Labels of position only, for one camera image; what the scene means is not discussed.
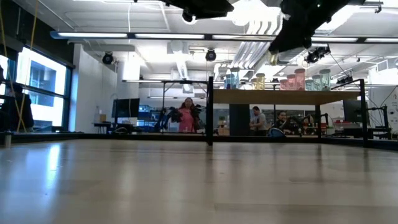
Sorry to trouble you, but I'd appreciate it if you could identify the blue round object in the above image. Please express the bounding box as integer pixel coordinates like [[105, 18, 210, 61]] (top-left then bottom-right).
[[267, 127, 286, 138]]

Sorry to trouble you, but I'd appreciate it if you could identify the black track light cluster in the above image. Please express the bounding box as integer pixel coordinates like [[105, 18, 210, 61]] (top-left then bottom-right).
[[303, 45, 332, 65]]

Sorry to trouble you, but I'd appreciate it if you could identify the large bright window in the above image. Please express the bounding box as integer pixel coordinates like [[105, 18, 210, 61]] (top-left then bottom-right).
[[12, 46, 72, 129]]

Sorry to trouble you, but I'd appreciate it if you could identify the black partition panel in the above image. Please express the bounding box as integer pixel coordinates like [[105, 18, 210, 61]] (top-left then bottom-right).
[[229, 103, 251, 136]]

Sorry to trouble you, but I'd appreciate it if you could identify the black monitor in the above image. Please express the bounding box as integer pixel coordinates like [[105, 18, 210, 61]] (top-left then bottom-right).
[[111, 98, 141, 119], [343, 99, 364, 123]]

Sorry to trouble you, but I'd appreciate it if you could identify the long ceiling light strip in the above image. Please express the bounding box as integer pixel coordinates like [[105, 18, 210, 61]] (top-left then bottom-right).
[[49, 30, 398, 44]]

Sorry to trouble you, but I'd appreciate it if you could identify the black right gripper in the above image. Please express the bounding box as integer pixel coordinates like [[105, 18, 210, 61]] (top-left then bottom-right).
[[269, 6, 324, 53]]

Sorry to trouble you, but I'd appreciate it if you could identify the wooden shelf with black frame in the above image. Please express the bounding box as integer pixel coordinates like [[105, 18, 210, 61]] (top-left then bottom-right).
[[205, 76, 368, 147]]

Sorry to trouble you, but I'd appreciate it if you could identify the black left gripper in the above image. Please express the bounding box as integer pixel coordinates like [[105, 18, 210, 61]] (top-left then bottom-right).
[[161, 0, 234, 22]]

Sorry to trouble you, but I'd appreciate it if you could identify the person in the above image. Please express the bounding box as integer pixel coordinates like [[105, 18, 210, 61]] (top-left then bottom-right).
[[273, 110, 296, 135], [249, 105, 267, 136], [177, 97, 197, 134], [0, 82, 35, 133]]

